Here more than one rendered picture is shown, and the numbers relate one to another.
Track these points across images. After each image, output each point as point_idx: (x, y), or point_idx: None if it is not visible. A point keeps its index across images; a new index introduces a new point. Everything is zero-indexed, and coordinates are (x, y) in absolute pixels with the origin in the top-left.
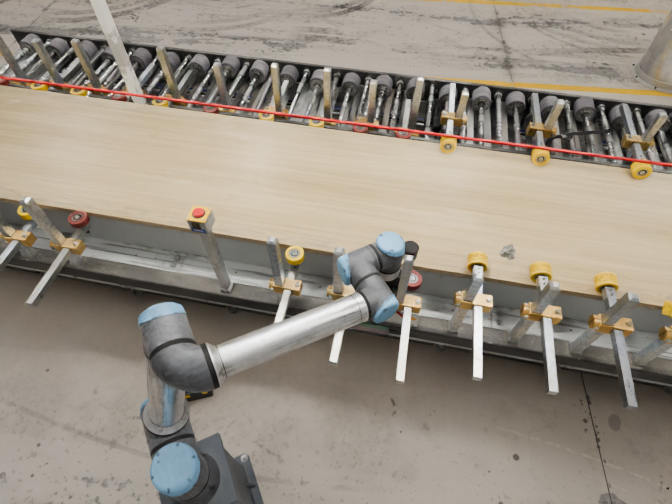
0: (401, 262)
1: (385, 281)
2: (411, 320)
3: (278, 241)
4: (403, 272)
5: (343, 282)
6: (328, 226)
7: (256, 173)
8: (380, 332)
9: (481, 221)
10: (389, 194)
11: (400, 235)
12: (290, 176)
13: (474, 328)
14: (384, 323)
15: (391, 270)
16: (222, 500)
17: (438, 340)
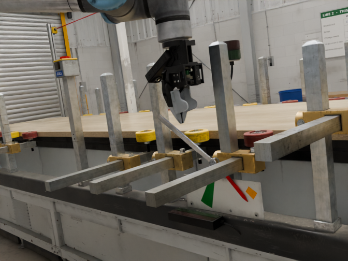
0: (180, 6)
1: (167, 46)
2: (251, 199)
3: (114, 80)
4: (213, 70)
5: (104, 20)
6: (198, 124)
7: (169, 117)
8: (203, 218)
9: None
10: (286, 113)
11: (274, 122)
12: (196, 116)
13: (305, 123)
14: (217, 213)
15: (164, 12)
16: None
17: (302, 254)
